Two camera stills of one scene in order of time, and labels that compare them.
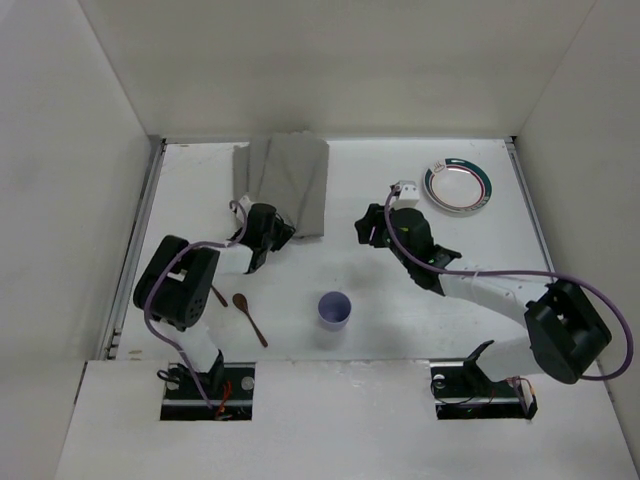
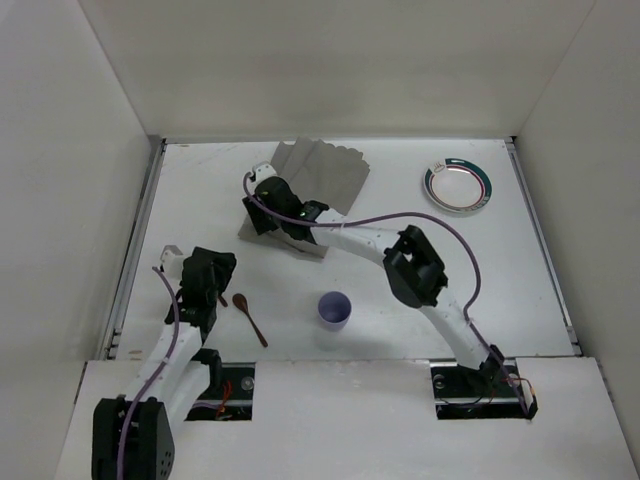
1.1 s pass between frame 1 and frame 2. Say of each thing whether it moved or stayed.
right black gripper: moved
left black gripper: moved
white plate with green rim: stayed
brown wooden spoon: stayed
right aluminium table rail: stayed
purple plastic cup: stayed
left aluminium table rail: stayed
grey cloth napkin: moved
